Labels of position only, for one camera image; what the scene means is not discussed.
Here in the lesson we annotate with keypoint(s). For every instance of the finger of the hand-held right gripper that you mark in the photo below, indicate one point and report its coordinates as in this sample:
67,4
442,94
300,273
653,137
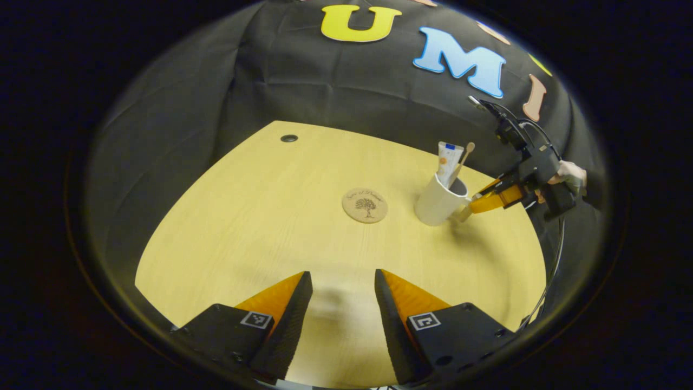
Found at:
495,201
497,187

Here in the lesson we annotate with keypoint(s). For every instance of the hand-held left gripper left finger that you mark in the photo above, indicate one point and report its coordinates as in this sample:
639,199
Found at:
289,330

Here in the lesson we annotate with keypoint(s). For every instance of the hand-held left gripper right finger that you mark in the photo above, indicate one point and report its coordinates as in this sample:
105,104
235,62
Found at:
392,336

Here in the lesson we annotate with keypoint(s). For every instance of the beige toothbrush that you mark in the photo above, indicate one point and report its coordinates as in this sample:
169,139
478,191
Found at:
465,154

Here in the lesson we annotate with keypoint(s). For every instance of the white toothpaste tube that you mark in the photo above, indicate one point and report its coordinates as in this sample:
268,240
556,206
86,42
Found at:
448,162

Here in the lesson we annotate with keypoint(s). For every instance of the white cup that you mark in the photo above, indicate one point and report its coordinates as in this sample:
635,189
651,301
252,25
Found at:
436,206

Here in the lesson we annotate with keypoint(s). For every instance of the round cork coaster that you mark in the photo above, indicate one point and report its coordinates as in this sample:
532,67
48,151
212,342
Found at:
365,205

